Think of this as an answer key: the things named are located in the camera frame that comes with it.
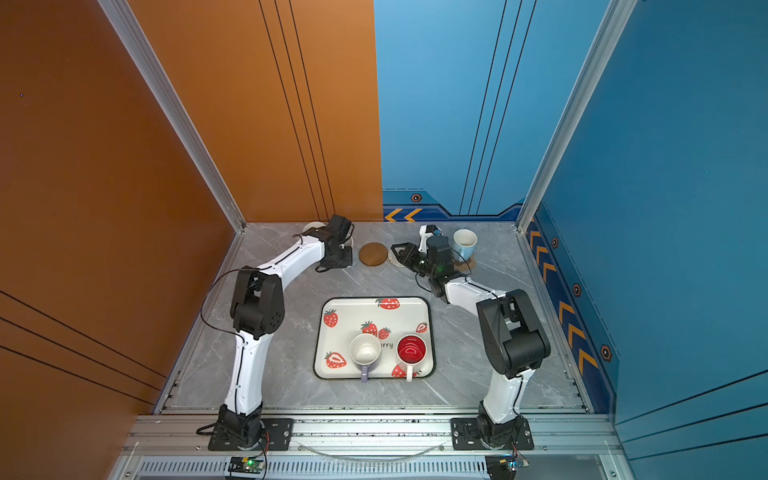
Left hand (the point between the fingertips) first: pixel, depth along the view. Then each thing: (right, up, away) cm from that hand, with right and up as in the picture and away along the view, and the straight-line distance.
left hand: (345, 258), depth 103 cm
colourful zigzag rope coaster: (+17, -1, +5) cm, 18 cm away
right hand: (+17, +3, -12) cm, 21 cm away
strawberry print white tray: (0, -19, -10) cm, 22 cm away
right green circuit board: (+43, -49, -33) cm, 73 cm away
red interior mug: (+22, -26, -18) cm, 39 cm away
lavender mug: (+9, -27, -17) cm, 32 cm away
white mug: (-11, +12, +2) cm, 17 cm away
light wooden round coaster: (+9, +1, +7) cm, 11 cm away
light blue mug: (+41, +6, -1) cm, 42 cm away
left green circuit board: (-18, -49, -32) cm, 61 cm away
